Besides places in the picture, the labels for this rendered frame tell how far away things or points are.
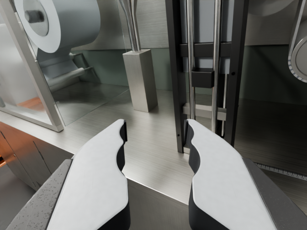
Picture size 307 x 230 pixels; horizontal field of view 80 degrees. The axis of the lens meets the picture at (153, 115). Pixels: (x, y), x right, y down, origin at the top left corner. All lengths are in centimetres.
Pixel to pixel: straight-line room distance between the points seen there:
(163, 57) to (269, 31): 48
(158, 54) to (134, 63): 27
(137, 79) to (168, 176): 45
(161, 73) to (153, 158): 59
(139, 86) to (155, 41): 31
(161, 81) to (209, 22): 67
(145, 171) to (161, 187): 8
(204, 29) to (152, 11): 59
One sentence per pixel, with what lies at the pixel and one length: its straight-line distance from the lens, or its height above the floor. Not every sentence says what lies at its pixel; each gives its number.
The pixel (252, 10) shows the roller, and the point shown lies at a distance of 56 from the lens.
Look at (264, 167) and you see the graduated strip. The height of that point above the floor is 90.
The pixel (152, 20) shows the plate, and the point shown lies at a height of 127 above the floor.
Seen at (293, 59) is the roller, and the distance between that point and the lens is 56.
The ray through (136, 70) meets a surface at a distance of 81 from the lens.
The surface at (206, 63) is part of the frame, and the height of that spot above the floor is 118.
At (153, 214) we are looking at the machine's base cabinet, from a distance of 70.
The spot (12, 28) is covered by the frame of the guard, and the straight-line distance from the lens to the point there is 82.
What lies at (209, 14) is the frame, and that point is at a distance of 47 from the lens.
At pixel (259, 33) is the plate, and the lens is 88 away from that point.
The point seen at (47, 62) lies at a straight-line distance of 87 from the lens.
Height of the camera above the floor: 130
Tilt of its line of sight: 29 degrees down
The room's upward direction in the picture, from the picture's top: 8 degrees counter-clockwise
